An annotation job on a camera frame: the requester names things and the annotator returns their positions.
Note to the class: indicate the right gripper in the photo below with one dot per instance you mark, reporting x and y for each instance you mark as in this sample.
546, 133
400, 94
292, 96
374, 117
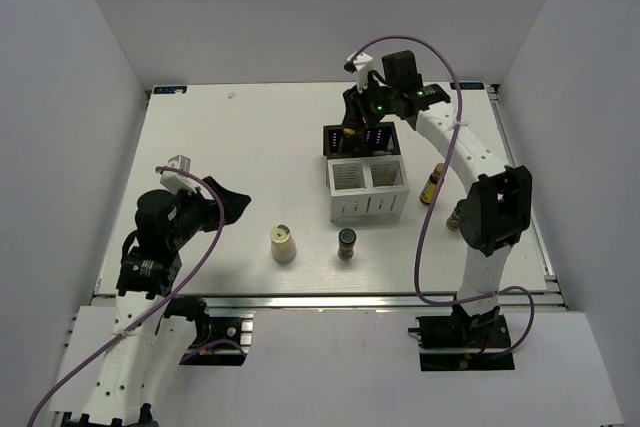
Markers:
355, 108

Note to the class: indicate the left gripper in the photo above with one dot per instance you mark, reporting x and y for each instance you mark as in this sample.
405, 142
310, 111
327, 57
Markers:
233, 202

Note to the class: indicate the tall dark sauce bottle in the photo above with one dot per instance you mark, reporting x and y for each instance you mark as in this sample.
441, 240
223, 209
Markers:
348, 142

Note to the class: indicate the brown bottle gold cap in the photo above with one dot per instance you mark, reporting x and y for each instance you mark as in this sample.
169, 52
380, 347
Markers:
428, 191

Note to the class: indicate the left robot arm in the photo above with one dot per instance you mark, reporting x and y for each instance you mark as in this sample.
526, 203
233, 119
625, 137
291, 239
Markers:
152, 327

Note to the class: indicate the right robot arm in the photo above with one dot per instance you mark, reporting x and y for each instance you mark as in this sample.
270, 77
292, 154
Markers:
495, 211

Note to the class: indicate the black metal organizer rack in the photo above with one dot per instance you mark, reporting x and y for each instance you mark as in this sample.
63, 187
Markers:
378, 140

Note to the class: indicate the white squeeze bottle yellow cap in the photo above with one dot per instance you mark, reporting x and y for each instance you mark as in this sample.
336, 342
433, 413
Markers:
283, 246

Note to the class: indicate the white metal organizer rack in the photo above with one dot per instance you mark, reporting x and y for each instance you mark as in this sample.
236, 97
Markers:
367, 187

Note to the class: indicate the XDOF logo sticker right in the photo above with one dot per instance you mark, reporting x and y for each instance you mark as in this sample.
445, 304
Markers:
468, 85

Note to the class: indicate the xdof logo sticker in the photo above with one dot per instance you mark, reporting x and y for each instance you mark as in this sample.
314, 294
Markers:
169, 90
468, 85

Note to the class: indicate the spice jar black lid centre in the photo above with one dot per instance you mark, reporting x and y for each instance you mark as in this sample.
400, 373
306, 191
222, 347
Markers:
346, 241

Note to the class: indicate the spice jar black lid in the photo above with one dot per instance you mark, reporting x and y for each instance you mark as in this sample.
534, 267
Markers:
346, 241
453, 221

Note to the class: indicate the XDOF logo sticker left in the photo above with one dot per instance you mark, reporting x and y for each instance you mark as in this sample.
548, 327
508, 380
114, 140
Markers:
169, 90

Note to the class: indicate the spice jar black lid right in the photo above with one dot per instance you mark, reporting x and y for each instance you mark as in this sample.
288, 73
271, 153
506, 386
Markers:
453, 221

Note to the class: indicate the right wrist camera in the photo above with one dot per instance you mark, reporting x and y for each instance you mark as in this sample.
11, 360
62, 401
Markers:
359, 64

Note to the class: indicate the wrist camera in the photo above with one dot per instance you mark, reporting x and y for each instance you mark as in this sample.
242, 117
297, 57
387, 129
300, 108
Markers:
359, 64
175, 182

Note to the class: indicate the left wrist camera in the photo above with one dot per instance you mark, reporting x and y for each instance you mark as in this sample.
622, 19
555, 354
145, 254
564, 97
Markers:
175, 182

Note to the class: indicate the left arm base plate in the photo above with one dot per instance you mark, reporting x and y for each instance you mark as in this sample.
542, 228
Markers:
224, 344

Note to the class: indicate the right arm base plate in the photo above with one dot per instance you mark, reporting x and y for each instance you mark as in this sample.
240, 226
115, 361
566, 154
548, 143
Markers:
444, 348

